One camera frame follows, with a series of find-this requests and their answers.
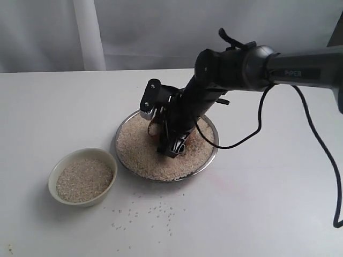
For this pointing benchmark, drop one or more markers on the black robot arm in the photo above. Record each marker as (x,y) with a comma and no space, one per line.
(254,69)

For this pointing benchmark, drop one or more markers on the brown wooden cup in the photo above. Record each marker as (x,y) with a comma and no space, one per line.
(154,130)

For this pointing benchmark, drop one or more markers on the rice in white bowl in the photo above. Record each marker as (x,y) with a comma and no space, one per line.
(83,180)

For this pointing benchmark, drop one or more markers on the white ceramic bowl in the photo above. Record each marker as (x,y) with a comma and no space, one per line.
(90,153)

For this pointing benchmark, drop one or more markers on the spilled rice grains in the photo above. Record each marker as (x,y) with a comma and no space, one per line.
(157,214)

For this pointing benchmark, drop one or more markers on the white backdrop curtain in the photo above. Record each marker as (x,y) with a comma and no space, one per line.
(45,36)

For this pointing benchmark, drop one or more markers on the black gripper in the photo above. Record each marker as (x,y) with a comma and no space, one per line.
(182,107)

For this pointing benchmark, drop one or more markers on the rice on steel plate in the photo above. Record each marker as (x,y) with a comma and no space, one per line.
(136,150)

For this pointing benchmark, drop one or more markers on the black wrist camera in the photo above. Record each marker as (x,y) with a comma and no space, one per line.
(155,97)

